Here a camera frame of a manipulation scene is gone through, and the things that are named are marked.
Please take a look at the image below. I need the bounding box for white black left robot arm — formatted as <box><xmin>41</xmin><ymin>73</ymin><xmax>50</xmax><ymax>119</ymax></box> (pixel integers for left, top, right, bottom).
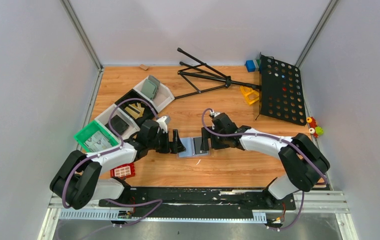
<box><xmin>49</xmin><ymin>116</ymin><xmax>186</xmax><ymax>210</ymax></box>

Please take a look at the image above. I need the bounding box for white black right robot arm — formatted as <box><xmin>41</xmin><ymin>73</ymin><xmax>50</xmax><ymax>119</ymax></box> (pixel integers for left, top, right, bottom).
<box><xmin>202</xmin><ymin>108</ymin><xmax>330</xmax><ymax>203</ymax></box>

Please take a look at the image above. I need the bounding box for black VIP credit card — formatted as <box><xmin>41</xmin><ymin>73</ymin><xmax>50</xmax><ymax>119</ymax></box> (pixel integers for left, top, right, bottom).
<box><xmin>193</xmin><ymin>136</ymin><xmax>209</xmax><ymax>156</ymax></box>

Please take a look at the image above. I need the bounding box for tan black item in bin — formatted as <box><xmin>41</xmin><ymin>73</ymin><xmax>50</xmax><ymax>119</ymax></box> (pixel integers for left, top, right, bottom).
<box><xmin>125</xmin><ymin>102</ymin><xmax>145</xmax><ymax>120</ymax></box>

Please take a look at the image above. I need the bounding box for white bin far end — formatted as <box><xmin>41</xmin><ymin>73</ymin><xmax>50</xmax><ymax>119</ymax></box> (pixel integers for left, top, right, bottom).
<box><xmin>133</xmin><ymin>76</ymin><xmax>175</xmax><ymax>112</ymax></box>

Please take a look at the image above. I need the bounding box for grey green pouch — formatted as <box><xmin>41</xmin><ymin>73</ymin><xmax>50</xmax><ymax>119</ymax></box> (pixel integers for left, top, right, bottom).
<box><xmin>141</xmin><ymin>75</ymin><xmax>160</xmax><ymax>100</ymax></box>

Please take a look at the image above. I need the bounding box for black folding tripod stand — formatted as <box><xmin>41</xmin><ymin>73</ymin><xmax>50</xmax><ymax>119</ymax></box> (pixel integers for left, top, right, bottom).
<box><xmin>175</xmin><ymin>47</ymin><xmax>262</xmax><ymax>100</ymax></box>

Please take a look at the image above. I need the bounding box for white bin near green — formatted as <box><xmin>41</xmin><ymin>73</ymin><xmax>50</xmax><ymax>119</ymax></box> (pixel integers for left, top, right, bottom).
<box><xmin>95</xmin><ymin>104</ymin><xmax>140</xmax><ymax>140</ymax></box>

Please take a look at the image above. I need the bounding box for clear packet in green bin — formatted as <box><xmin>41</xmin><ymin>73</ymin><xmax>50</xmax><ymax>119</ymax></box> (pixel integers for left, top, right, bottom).
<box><xmin>84</xmin><ymin>131</ymin><xmax>112</xmax><ymax>152</ymax></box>

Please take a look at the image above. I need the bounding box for green plastic bin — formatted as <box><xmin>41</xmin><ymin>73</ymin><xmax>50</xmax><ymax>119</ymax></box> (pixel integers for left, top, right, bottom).
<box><xmin>74</xmin><ymin>120</ymin><xmax>119</xmax><ymax>153</ymax></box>

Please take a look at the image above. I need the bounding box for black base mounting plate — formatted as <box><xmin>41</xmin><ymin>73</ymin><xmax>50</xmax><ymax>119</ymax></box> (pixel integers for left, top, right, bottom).
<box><xmin>98</xmin><ymin>186</ymin><xmax>297</xmax><ymax>220</ymax></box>

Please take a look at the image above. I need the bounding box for blue toy block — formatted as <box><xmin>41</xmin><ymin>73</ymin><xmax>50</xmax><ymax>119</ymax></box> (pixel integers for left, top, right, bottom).
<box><xmin>245</xmin><ymin>59</ymin><xmax>260</xmax><ymax>73</ymax></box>

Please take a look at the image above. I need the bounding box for black perforated music tray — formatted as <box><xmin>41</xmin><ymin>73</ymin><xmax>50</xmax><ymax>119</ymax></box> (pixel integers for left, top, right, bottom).
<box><xmin>258</xmin><ymin>54</ymin><xmax>307</xmax><ymax>126</ymax></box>

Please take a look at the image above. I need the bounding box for small wooden block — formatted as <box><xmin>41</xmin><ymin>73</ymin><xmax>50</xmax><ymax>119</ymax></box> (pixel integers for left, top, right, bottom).
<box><xmin>139</xmin><ymin>64</ymin><xmax>149</xmax><ymax>71</ymax></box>

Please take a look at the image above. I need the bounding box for red yellow toy piece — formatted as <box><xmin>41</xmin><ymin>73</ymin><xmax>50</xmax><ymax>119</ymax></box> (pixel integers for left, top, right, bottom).
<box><xmin>306</xmin><ymin>117</ymin><xmax>318</xmax><ymax>129</ymax></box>

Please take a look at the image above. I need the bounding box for green white toy piece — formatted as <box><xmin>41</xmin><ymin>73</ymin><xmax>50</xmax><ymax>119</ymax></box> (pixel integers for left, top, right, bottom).
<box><xmin>309</xmin><ymin>126</ymin><xmax>324</xmax><ymax>138</ymax></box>

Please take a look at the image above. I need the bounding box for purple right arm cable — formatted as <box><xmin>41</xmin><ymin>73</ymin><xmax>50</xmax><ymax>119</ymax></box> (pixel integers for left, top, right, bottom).
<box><xmin>201</xmin><ymin>108</ymin><xmax>329</xmax><ymax>232</ymax></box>

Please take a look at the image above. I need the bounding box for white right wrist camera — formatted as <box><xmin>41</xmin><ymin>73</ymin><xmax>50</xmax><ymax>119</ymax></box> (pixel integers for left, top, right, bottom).
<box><xmin>209</xmin><ymin>110</ymin><xmax>221</xmax><ymax>119</ymax></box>

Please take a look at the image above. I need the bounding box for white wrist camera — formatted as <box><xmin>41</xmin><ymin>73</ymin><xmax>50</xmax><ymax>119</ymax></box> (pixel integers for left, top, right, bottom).
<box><xmin>209</xmin><ymin>110</ymin><xmax>221</xmax><ymax>119</ymax></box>
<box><xmin>156</xmin><ymin>115</ymin><xmax>171</xmax><ymax>133</ymax></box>

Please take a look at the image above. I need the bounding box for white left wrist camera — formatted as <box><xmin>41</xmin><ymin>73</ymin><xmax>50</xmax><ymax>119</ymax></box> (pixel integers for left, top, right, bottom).
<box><xmin>156</xmin><ymin>115</ymin><xmax>171</xmax><ymax>133</ymax></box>

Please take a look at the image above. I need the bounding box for yellow toy frame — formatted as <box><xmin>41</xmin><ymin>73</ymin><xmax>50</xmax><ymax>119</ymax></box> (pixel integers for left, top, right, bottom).
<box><xmin>240</xmin><ymin>86</ymin><xmax>260</xmax><ymax>105</ymax></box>

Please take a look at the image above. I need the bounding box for white slotted cable duct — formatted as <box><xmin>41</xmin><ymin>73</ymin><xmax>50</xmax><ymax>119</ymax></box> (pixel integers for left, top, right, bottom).
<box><xmin>59</xmin><ymin>208</ymin><xmax>268</xmax><ymax>224</ymax></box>

